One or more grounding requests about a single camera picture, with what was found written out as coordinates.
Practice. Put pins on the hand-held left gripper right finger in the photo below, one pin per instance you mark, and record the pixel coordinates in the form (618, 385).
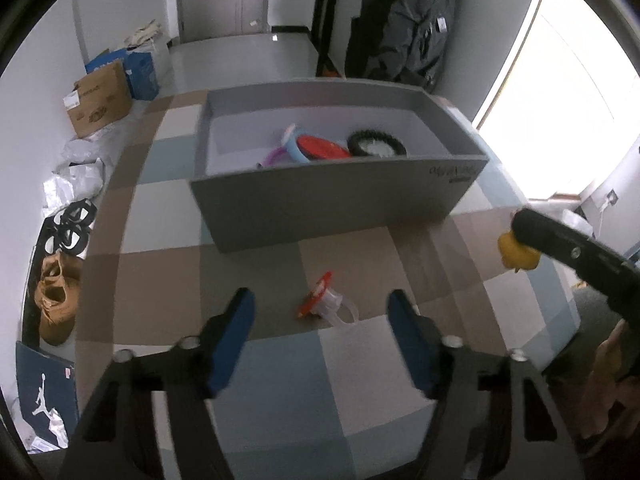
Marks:
(407, 340)

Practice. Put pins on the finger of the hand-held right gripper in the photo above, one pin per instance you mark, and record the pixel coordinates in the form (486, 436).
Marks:
(555, 240)

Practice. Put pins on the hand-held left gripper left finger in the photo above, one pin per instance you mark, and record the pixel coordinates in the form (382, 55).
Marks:
(235, 340)

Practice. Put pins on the yellow duck hair clip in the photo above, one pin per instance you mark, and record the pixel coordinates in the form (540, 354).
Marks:
(517, 252)

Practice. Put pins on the red and clear pacifier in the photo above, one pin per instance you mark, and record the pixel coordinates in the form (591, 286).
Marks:
(312, 300)

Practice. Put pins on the grey cardboard box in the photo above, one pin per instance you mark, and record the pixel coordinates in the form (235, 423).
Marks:
(325, 200)

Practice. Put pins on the red rimmed white round disc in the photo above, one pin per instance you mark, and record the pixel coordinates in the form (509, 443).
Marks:
(322, 149)

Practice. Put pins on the person's right hand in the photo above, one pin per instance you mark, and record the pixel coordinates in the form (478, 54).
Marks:
(607, 385)

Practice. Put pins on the white plastic bag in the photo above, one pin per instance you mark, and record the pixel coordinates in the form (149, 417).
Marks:
(577, 221)

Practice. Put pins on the window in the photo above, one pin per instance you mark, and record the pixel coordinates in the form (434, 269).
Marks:
(580, 85)

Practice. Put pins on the brown shoes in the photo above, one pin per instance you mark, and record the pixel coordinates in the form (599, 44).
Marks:
(57, 300)

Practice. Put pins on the dark blue shoe box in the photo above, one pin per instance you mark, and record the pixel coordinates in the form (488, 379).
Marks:
(45, 395)

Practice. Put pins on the black and white sandals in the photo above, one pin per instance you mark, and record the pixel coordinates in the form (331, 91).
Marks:
(70, 227)

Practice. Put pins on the crumpled white plastic bags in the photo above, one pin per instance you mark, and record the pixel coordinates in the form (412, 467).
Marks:
(75, 175)

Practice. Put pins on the black jacket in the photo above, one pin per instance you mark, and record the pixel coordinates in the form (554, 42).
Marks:
(405, 20)

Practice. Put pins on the brown cardboard box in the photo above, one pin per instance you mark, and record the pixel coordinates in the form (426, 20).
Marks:
(100, 102)

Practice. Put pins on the blue bag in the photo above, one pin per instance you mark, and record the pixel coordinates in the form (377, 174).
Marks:
(142, 77)

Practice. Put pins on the black and orange item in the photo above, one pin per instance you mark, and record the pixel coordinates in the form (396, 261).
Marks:
(332, 70)

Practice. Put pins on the flat blue box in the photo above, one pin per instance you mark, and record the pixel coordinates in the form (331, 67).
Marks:
(102, 62)

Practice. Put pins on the wall socket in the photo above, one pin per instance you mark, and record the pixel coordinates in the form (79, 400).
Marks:
(611, 197)

